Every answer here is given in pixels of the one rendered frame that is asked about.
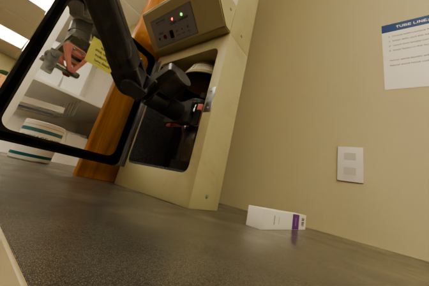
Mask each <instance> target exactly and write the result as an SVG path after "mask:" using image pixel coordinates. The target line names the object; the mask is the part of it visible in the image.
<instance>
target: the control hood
mask: <svg viewBox="0 0 429 286"><path fill-rule="evenodd" d="M188 1H190V2H191V6H192V10H193V14H194V17H195V22H196V25H197V30H198V33H197V34H194V35H191V36H189V37H187V38H183V39H182V40H179V41H176V42H174V43H171V44H169V45H166V46H164V47H161V48H158V46H157V42H156V39H155V37H154V33H153V30H152V27H151V24H150V22H152V21H154V20H156V19H157V18H159V17H161V16H163V15H165V14H166V13H168V12H170V11H172V10H174V9H176V8H178V7H179V6H181V5H183V4H185V3H187V2H188ZM235 9H236V5H235V4H234V2H233V0H165V1H164V2H162V3H160V4H158V5H157V6H155V7H154V8H152V9H150V10H149V11H147V12H145V13H143V14H142V17H143V19H144V23H145V25H146V29H147V33H148V35H149V39H150V41H151V45H152V47H153V50H154V53H155V54H156V55H157V56H159V57H160V56H164V55H166V54H170V53H171V52H175V51H177V50H181V49H183V48H186V47H189V46H192V45H195V44H197V43H200V42H203V41H206V40H209V39H212V38H215V37H217V36H221V35H223V34H226V33H229V32H230V29H231V25H232V21H233V18H234V13H235Z"/></svg>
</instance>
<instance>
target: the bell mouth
mask: <svg viewBox="0 0 429 286"><path fill-rule="evenodd" d="M214 66H215V64H214V63H210V62H206V61H201V62H197V63H195V64H193V65H192V66H191V67H190V68H189V69H188V70H187V71H186V72H185V74H186V75H187V77H188V78H189V80H190V82H191V86H189V87H188V88H187V89H188V90H189V91H191V92H193V93H195V94H197V95H200V94H201V93H207V92H208V89H209V84H210V82H209V81H206V80H203V79H201V78H200V77H198V76H197V75H196V74H195V73H194V72H202V73H208V74H210V75H212V73H213V69H214Z"/></svg>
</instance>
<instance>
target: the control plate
mask: <svg viewBox="0 0 429 286"><path fill-rule="evenodd" d="M181 12H182V13H183V16H180V13H181ZM171 17H173V21H171ZM150 24H151V27H152V30H153V33H154V37H155V39H156V42H157V46H158V48H161V47H164V46H166V45H169V44H171V43H174V42H176V41H179V40H182V39H183V38H187V37H189V36H191V35H194V34H197V33H198V30H197V25H196V22H195V17H194V14H193V10H192V6H191V2H190V1H188V2H187V3H185V4H183V5H181V6H179V7H178V8H176V9H174V10H172V11H170V12H168V13H166V14H165V15H163V16H161V17H159V18H157V19H156V20H154V21H152V22H150ZM187 25H189V28H188V27H187ZM182 27H183V28H184V30H182V29H181V28H182ZM177 29H178V31H179V32H178V33H177V32H176V30H177ZM170 30H173V33H174V38H172V39H171V37H170V33H169V31H170ZM165 34H166V35H167V39H164V37H163V36H164V35H165ZM159 38H161V41H160V40H159Z"/></svg>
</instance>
